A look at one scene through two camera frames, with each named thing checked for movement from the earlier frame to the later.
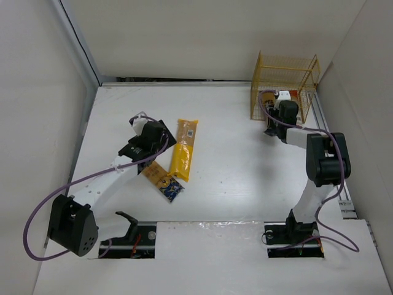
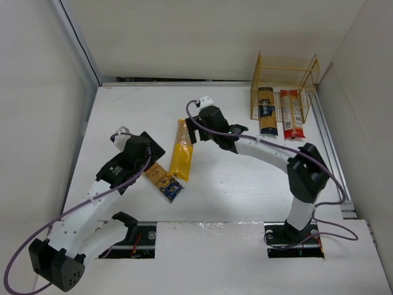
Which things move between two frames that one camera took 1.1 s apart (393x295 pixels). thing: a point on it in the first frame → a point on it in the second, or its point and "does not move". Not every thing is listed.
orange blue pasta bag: x=170 y=186 does not move
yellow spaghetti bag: x=183 y=148 does not move
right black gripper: x=271 y=115 → x=194 y=128
